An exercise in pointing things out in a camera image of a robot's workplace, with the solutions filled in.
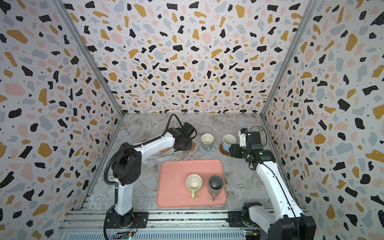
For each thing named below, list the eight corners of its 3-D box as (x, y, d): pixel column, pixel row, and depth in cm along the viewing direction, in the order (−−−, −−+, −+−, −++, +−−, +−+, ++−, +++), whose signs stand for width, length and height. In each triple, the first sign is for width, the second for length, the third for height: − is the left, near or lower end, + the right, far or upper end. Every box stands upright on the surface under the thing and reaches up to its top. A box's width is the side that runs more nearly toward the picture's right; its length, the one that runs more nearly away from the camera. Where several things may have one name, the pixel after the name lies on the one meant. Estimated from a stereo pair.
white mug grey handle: (197, 152, 101) (197, 143, 93) (203, 140, 107) (204, 131, 99) (208, 156, 99) (209, 147, 91) (214, 144, 106) (215, 135, 98)
